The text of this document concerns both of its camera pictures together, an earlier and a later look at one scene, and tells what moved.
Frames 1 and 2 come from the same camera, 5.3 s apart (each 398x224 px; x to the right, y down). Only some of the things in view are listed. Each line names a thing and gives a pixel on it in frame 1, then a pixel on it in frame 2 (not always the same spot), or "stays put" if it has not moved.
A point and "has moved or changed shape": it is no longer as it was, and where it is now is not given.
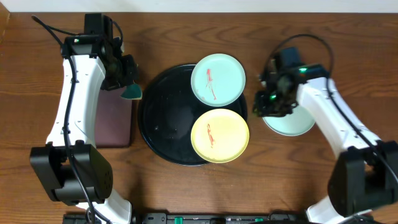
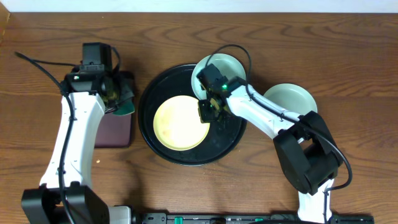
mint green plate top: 218,79 stays put
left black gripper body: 125,73 -> 123,90
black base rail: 164,218 stays put
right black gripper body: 273,104 -> 208,113
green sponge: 132,91 has moved or changed shape
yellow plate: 219,135 -> 178,124
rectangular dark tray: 113,122 stays put
